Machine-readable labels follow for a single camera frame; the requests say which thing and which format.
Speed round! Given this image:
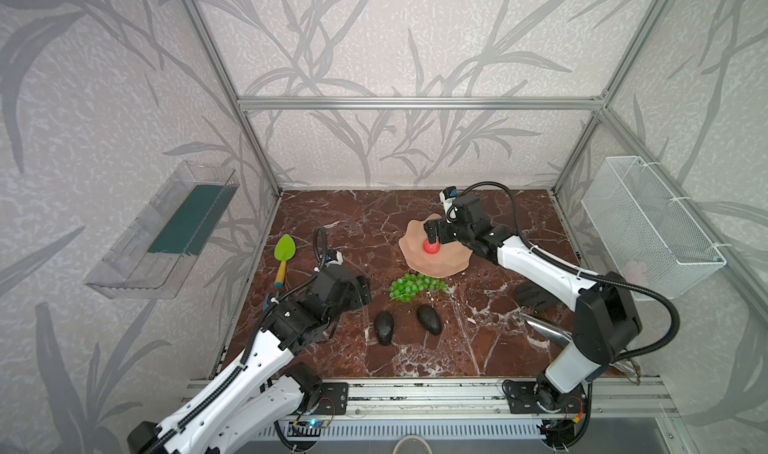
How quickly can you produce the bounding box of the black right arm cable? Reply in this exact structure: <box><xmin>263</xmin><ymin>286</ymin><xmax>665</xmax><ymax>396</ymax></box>
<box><xmin>460</xmin><ymin>180</ymin><xmax>682</xmax><ymax>364</ymax></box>

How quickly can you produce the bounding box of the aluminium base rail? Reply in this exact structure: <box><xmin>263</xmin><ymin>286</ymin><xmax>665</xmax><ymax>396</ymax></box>
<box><xmin>179</xmin><ymin>377</ymin><xmax>679</xmax><ymax>440</ymax></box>

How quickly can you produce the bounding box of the aluminium frame post right rear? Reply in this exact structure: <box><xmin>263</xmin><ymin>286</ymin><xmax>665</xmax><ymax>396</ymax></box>
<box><xmin>551</xmin><ymin>0</ymin><xmax>675</xmax><ymax>196</ymax></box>

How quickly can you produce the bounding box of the aluminium frame post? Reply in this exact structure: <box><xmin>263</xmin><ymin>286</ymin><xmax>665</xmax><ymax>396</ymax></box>
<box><xmin>551</xmin><ymin>0</ymin><xmax>675</xmax><ymax>196</ymax></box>
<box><xmin>179</xmin><ymin>0</ymin><xmax>282</xmax><ymax>197</ymax></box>

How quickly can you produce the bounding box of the pink object in basket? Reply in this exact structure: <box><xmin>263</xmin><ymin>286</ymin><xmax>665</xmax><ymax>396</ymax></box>
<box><xmin>621</xmin><ymin>260</ymin><xmax>649</xmax><ymax>287</ymax></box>

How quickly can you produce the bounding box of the green garden trowel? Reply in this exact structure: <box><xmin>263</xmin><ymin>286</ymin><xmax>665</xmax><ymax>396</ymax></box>
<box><xmin>274</xmin><ymin>234</ymin><xmax>296</xmax><ymax>289</ymax></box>

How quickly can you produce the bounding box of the black rubber glove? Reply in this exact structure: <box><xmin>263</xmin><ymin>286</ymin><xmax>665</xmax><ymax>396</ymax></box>
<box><xmin>514</xmin><ymin>281</ymin><xmax>562</xmax><ymax>312</ymax></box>

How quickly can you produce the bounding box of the red fake apple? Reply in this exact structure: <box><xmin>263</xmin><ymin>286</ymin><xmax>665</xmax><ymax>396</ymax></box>
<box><xmin>423</xmin><ymin>240</ymin><xmax>441</xmax><ymax>255</ymax></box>

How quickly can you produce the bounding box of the white wire mesh basket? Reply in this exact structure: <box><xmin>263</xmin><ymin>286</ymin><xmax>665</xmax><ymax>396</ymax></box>
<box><xmin>581</xmin><ymin>156</ymin><xmax>727</xmax><ymax>299</ymax></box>

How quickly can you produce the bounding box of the clear plastic wall bin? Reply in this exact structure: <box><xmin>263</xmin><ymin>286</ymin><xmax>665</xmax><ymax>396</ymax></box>
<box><xmin>85</xmin><ymin>161</ymin><xmax>240</xmax><ymax>300</ymax></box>

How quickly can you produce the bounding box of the aluminium frame post left rear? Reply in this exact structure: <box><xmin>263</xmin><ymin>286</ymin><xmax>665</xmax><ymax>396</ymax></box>
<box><xmin>179</xmin><ymin>0</ymin><xmax>282</xmax><ymax>197</ymax></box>

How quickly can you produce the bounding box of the pink wavy fruit bowl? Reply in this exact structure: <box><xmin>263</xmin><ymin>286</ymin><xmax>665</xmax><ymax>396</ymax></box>
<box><xmin>398</xmin><ymin>214</ymin><xmax>472</xmax><ymax>279</ymax></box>

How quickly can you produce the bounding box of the aluminium frame top crossbar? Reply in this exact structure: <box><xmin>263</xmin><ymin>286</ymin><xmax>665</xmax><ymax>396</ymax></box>
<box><xmin>237</xmin><ymin>96</ymin><xmax>603</xmax><ymax>112</ymax></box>

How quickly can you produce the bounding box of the dark fake avocado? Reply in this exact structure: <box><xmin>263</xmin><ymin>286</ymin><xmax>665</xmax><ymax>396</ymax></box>
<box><xmin>416</xmin><ymin>305</ymin><xmax>443</xmax><ymax>336</ymax></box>
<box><xmin>374</xmin><ymin>311</ymin><xmax>394</xmax><ymax>346</ymax></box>

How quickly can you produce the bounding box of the green fake grape bunch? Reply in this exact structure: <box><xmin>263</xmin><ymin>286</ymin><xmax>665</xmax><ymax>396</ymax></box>
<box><xmin>389</xmin><ymin>274</ymin><xmax>449</xmax><ymax>303</ymax></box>

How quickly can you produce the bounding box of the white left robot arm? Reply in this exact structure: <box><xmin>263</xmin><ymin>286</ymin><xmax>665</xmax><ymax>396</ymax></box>
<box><xmin>128</xmin><ymin>262</ymin><xmax>371</xmax><ymax>453</ymax></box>

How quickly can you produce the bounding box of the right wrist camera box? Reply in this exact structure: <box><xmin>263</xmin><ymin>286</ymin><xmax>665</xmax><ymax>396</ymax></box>
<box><xmin>439</xmin><ymin>186</ymin><xmax>458</xmax><ymax>209</ymax></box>

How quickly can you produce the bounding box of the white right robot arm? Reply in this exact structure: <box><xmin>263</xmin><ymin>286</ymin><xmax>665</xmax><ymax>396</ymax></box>
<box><xmin>424</xmin><ymin>187</ymin><xmax>642</xmax><ymax>412</ymax></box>

